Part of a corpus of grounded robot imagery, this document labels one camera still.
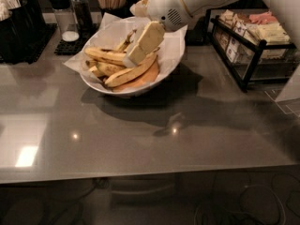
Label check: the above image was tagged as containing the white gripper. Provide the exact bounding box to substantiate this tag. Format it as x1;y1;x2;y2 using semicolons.
125;0;200;63

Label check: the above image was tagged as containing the yellow spotted banana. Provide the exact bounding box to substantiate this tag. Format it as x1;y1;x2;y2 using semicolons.
83;46;161;67

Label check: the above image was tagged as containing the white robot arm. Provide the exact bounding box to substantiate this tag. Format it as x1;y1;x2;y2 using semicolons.
130;0;300;48

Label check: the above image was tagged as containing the white paper bowl liner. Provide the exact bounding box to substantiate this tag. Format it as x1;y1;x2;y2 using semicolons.
63;12;188;94

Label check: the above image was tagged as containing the orange fruit at bowl front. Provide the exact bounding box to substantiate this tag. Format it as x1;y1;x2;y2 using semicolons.
112;61;159;92

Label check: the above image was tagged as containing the long lower yellow banana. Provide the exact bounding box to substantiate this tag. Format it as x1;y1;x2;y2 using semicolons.
104;52;158;88

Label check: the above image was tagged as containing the yellow banana bunch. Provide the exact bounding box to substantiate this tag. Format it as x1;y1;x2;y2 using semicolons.
85;31;131;78

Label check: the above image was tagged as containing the dark glass shaker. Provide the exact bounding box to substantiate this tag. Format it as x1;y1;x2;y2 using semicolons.
71;0;93;31

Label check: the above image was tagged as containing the small black rubber mat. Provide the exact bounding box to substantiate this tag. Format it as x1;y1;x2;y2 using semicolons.
54;32;93;55

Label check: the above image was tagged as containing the glass sugar shaker black lid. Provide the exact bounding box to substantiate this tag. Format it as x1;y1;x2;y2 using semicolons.
49;0;80;42

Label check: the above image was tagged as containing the black condiment caddy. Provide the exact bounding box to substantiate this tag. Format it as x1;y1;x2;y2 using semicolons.
0;0;46;60

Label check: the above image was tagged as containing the black wire packet rack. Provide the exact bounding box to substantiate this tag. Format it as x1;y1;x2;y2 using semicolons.
205;10;298;91

